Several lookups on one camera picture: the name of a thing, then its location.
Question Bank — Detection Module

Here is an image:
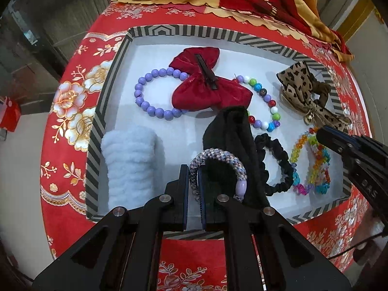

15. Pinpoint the black fluffy roll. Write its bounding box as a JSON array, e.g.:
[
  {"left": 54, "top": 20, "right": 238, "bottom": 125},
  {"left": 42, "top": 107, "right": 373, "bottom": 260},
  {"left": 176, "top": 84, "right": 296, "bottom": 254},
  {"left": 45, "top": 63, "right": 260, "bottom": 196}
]
[{"left": 202, "top": 106, "right": 269, "bottom": 210}]

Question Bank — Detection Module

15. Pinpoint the red bow hair clip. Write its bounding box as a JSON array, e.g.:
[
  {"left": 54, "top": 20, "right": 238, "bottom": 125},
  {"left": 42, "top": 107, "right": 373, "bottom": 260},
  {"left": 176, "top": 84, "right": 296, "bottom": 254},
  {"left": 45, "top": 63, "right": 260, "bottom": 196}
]
[{"left": 168, "top": 47, "right": 253, "bottom": 111}]

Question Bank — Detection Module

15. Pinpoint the rainbow crystal bracelet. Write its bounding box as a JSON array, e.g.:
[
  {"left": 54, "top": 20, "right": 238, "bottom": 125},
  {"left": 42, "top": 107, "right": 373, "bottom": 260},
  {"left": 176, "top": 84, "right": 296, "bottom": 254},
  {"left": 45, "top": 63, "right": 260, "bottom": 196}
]
[{"left": 289, "top": 129, "right": 319, "bottom": 196}]

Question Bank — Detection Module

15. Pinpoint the striped cardboard box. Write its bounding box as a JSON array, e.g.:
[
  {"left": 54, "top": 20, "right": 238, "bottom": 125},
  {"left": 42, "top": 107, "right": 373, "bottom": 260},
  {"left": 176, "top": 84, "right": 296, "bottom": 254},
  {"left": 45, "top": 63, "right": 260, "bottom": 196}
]
[{"left": 85, "top": 24, "right": 354, "bottom": 226}]

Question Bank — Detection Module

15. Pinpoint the person's right hand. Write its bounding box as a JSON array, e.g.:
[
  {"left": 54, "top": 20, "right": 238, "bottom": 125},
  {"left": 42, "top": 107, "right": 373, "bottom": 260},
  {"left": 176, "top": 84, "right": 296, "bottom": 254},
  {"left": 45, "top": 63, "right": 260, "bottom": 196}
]
[{"left": 353, "top": 210, "right": 388, "bottom": 264}]

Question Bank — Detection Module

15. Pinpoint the purple bead bracelet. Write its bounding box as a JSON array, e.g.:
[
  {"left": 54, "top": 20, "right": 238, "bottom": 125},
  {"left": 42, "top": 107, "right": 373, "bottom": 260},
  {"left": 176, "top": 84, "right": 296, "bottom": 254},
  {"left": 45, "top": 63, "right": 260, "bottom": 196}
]
[{"left": 134, "top": 68, "right": 190, "bottom": 120}]

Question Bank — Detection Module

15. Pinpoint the red box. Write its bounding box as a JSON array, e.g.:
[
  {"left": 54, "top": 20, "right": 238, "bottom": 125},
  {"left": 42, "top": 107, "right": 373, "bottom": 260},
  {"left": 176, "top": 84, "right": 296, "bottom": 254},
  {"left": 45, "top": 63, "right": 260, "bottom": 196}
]
[{"left": 0, "top": 96, "right": 22, "bottom": 133}]

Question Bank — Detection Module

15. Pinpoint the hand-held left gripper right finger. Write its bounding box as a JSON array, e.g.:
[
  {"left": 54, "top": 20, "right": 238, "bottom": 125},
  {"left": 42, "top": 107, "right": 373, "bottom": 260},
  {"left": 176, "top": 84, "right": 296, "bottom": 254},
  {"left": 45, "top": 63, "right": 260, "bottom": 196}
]
[{"left": 198, "top": 167, "right": 353, "bottom": 291}]

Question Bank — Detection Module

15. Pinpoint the red floral tablecloth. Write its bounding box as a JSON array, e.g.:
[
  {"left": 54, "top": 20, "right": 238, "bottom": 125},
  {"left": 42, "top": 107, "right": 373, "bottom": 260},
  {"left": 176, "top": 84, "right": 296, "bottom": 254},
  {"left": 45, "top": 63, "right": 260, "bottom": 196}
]
[{"left": 39, "top": 1, "right": 388, "bottom": 291}]

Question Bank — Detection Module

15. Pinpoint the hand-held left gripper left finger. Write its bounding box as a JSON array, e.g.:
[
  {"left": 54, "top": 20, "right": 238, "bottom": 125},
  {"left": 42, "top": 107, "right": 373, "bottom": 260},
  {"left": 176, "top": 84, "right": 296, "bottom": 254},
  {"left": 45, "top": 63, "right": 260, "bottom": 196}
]
[{"left": 32, "top": 164, "right": 190, "bottom": 291}]

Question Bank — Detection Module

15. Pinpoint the leopard print bow scrunchie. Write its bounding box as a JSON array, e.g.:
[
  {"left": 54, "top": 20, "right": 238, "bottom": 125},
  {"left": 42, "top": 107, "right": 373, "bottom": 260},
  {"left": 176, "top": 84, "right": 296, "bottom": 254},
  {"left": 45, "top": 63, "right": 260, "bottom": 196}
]
[{"left": 276, "top": 61, "right": 352, "bottom": 133}]

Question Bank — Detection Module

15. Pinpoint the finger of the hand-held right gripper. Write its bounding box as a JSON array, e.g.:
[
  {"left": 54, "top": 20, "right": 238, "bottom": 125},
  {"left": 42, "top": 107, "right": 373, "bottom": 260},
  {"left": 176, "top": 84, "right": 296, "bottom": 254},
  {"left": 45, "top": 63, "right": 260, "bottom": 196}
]
[{"left": 316, "top": 126, "right": 365, "bottom": 170}]

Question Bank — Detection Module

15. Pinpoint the pastel flower bead bracelet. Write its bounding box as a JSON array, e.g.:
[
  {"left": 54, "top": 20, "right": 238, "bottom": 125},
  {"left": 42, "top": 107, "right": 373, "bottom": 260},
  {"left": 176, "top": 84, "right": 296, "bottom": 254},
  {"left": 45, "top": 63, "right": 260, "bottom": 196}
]
[{"left": 307, "top": 139, "right": 333, "bottom": 195}]

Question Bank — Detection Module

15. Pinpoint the black cable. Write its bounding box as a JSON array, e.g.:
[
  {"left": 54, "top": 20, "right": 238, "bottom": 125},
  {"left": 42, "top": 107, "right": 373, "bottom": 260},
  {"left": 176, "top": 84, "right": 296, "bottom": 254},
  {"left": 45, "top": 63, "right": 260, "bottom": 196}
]
[{"left": 330, "top": 232, "right": 388, "bottom": 259}]

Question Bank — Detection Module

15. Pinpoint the white fluffy roll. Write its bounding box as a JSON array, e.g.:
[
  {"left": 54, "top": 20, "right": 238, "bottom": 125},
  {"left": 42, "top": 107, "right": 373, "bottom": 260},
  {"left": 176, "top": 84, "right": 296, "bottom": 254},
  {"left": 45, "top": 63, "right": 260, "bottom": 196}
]
[{"left": 100, "top": 128, "right": 158, "bottom": 216}]

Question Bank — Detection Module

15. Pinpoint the black scrunchie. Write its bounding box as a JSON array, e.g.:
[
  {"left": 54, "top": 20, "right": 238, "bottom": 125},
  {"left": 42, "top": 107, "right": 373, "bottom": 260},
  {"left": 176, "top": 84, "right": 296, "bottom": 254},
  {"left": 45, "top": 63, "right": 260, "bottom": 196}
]
[{"left": 254, "top": 133, "right": 295, "bottom": 197}]

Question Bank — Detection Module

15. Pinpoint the grey braided hair tie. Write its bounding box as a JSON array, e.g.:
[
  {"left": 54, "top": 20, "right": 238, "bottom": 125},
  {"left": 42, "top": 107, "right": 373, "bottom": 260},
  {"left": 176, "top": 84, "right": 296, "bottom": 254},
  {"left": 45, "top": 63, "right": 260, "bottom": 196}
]
[{"left": 188, "top": 147, "right": 248, "bottom": 202}]

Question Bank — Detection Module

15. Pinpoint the multicoloured bead bracelet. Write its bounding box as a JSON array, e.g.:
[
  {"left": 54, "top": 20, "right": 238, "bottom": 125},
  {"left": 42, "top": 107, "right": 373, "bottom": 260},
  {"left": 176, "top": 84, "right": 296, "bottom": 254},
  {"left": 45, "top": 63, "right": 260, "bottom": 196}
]
[{"left": 235, "top": 74, "right": 282, "bottom": 132}]

